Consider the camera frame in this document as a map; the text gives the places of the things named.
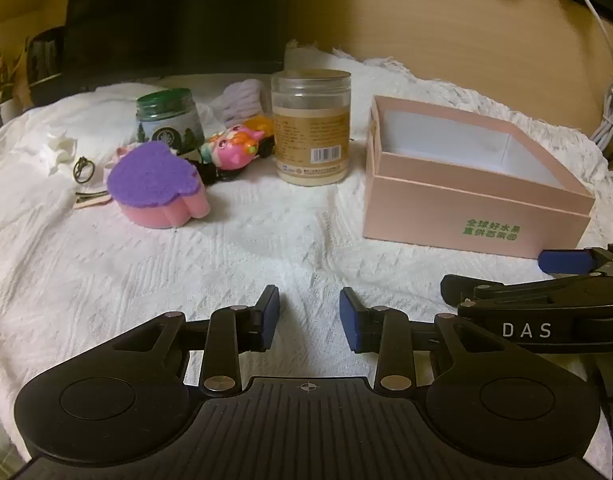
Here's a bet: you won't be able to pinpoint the pink cardboard box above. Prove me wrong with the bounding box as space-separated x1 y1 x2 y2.
362 94 596 260

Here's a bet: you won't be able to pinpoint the dark wire hair tie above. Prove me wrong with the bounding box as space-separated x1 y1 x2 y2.
72 156 96 182

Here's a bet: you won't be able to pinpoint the lavender knitted cloth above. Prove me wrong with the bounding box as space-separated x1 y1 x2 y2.
221 78 274 128

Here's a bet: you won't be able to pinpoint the clear plastic jar beige contents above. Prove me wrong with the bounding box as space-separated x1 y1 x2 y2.
270 70 353 186

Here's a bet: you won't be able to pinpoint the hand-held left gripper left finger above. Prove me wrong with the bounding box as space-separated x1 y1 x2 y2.
111 285 280 396

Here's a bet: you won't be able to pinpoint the green lid glass jar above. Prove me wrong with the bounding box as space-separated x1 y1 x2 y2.
135 88 207 157

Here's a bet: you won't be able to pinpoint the metal hair clip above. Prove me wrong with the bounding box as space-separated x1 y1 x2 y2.
74 191 112 209

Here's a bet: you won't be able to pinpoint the white textured blanket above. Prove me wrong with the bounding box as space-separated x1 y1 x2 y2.
0 47 613 461

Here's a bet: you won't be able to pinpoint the orange plastic toy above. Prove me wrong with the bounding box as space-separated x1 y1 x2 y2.
246 115 277 158

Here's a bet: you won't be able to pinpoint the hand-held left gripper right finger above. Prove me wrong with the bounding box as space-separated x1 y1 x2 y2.
339 287 507 395

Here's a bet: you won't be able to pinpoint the pink cartoon animal toy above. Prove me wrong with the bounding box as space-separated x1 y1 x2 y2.
199 127 266 177

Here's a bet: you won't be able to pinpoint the black glossy vase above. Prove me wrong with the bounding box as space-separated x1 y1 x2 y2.
25 27 67 93

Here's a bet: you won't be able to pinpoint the white cable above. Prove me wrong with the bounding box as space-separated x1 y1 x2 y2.
566 0 613 147

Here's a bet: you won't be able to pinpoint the green plant in white pot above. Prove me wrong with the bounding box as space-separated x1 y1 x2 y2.
0 42 28 123

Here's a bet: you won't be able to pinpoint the white fabric flower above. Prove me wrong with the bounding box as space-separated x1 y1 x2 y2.
36 130 77 175

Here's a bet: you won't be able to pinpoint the black hair claw clip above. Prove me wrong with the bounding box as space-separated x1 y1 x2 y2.
192 156 247 186

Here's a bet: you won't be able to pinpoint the black monitor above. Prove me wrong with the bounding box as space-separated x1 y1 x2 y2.
61 0 292 78

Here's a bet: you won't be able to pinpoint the purple and pink sponge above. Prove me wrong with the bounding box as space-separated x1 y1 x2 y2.
106 141 210 216

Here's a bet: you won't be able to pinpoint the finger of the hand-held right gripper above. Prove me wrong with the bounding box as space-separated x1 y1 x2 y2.
440 274 613 312
537 243 613 278

